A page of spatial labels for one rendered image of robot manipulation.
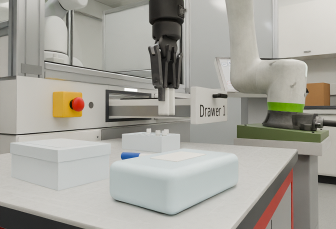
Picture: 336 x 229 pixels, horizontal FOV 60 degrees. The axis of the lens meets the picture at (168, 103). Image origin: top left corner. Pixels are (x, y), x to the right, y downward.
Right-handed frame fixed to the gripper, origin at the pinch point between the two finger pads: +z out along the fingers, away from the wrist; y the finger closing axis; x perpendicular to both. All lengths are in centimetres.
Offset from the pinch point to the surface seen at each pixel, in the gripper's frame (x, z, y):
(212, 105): -1.8, 0.8, 24.7
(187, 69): 35, -20, 74
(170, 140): -3.3, 9.4, -3.3
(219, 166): -28.1, 8.6, -31.2
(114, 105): 28.9, 0.6, 10.9
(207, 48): 77, -55, 187
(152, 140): -0.5, 9.4, -7.0
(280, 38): 45, -94, 349
